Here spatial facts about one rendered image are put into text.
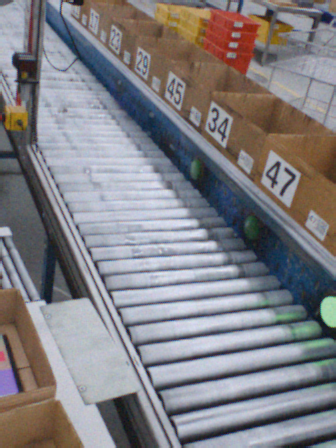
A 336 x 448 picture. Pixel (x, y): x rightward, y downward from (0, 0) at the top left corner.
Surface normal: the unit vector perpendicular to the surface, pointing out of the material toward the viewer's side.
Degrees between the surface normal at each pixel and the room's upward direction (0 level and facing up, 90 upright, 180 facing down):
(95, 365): 0
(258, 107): 89
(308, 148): 89
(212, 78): 90
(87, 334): 0
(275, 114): 90
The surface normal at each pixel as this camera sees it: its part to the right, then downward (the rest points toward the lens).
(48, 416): 0.49, 0.49
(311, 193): -0.91, 0.05
